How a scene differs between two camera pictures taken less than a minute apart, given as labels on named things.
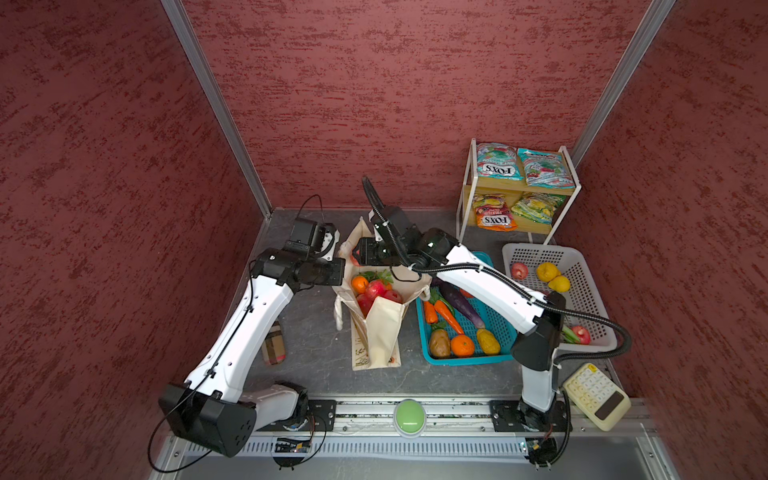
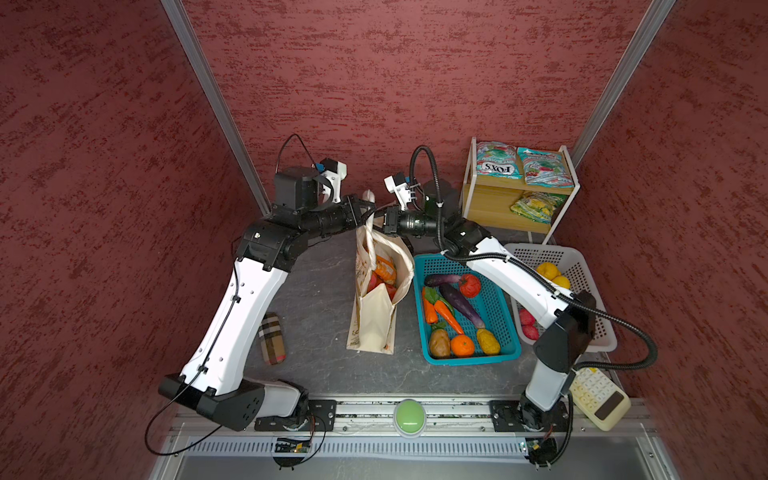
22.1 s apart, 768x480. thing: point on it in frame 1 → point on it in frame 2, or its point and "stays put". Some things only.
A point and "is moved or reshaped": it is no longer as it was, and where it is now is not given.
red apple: (393, 295) → (375, 280)
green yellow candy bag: (538, 207) stays put
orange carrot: (449, 317) stays put
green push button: (410, 418) stays put
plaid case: (273, 346) stays put
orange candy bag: (492, 213) → (385, 270)
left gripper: (335, 277) → (353, 218)
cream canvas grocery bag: (377, 338) is moved or reshaped
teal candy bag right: (546, 169) stays put
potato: (440, 343) stays put
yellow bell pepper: (547, 271) stays put
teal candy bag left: (498, 161) stays put
